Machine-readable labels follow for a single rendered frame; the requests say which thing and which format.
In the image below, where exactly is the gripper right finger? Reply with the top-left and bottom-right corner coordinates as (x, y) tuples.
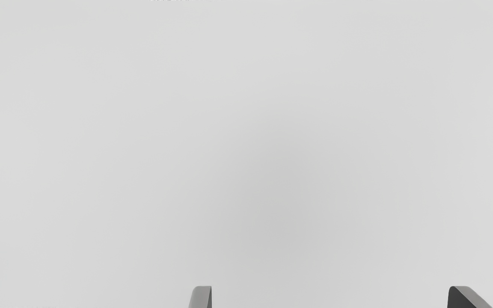
(447, 286), (493, 308)

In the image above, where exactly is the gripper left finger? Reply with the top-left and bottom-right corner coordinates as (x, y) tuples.
(188, 286), (213, 308)

